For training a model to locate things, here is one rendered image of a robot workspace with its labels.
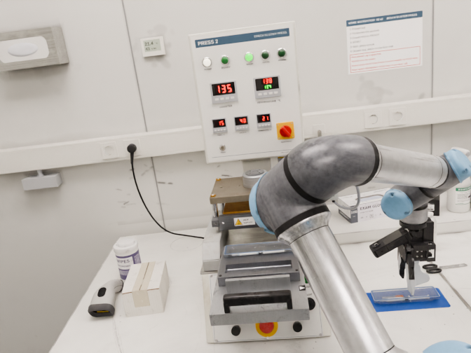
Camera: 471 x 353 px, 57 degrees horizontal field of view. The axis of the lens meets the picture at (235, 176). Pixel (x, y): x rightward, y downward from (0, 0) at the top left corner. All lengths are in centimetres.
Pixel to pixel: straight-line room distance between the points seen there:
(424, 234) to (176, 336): 75
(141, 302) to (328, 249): 78
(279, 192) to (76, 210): 142
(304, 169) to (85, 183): 141
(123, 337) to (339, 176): 87
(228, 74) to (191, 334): 79
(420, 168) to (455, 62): 110
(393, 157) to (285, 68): 61
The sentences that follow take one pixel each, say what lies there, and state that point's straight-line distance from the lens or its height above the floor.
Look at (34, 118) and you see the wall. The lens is 205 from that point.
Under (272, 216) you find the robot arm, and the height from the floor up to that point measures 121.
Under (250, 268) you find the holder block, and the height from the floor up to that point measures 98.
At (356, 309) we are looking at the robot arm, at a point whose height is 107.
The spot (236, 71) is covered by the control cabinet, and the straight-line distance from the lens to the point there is 141.
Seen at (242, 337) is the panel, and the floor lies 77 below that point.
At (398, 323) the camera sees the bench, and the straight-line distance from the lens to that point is 133.
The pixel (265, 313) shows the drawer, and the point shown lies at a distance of 100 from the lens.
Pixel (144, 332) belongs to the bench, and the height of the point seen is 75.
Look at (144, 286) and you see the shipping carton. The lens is 144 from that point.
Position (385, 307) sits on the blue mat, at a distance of 139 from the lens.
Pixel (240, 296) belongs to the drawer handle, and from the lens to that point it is 99.
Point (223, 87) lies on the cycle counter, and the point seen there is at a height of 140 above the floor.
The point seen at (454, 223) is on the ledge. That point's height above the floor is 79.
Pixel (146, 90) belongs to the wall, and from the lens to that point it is 188.
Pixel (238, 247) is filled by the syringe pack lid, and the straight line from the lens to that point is 120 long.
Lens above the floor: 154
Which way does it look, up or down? 17 degrees down
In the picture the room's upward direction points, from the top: 7 degrees counter-clockwise
